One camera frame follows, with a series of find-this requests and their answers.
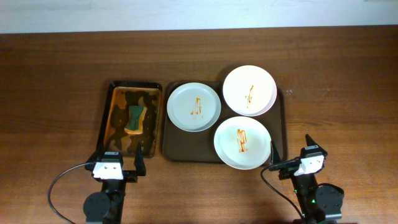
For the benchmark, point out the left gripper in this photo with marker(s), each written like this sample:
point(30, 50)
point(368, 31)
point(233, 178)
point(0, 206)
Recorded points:
point(129, 176)

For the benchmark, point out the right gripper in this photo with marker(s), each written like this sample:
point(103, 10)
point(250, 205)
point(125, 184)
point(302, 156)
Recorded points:
point(286, 173)

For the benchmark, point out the green yellow sponge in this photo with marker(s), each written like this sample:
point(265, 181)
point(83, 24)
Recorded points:
point(136, 119)

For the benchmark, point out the white plate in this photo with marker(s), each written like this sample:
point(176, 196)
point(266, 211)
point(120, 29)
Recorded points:
point(242, 143)

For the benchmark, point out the pink plate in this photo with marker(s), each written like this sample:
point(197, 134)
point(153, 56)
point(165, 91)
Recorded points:
point(249, 90)

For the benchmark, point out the pale green plate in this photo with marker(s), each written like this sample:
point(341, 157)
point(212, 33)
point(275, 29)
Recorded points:
point(193, 107)

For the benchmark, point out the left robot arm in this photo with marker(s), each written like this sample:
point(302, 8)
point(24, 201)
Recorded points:
point(106, 206)

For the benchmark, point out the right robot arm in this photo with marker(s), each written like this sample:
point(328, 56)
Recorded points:
point(318, 203)

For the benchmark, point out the small black water tray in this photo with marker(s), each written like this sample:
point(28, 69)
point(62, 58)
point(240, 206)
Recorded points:
point(121, 95)

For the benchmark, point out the large brown serving tray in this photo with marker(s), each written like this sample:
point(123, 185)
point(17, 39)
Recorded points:
point(183, 146)

